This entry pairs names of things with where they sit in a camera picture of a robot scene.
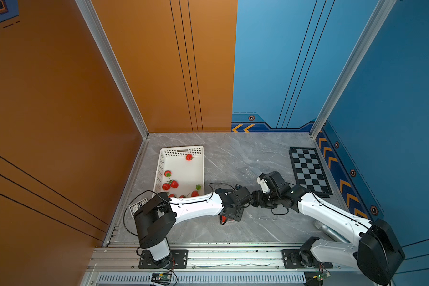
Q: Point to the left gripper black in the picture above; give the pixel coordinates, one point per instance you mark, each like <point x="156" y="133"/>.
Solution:
<point x="239" y="217"/>

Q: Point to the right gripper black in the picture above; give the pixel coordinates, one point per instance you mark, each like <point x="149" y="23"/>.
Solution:
<point x="257" y="199"/>

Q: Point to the white perforated plastic basket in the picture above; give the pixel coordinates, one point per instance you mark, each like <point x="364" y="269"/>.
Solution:
<point x="189" y="174"/>

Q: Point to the red strawberry lone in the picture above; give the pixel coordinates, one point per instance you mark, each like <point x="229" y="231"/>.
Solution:
<point x="189" y="156"/>

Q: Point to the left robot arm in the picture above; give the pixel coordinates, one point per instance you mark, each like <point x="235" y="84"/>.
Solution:
<point x="158" y="216"/>

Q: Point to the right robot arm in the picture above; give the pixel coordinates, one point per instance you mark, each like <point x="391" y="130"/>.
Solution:
<point x="369" y="246"/>

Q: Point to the black white chessboard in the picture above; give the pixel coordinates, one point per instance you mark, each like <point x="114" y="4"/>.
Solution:
<point x="309" y="172"/>

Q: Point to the silver microphone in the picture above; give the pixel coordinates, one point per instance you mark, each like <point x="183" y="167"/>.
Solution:
<point x="329" y="232"/>

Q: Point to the green circuit board right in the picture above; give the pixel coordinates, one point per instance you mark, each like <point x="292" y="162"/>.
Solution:
<point x="316" y="279"/>

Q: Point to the green circuit board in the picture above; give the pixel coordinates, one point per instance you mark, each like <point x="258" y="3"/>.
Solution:
<point x="161" y="278"/>
<point x="316" y="279"/>

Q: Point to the green circuit board left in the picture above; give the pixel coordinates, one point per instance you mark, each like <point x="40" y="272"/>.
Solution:
<point x="161" y="278"/>

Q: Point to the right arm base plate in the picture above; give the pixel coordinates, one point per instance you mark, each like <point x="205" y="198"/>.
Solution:
<point x="295" y="259"/>

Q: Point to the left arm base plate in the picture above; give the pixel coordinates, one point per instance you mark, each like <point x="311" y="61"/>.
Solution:
<point x="177" y="259"/>

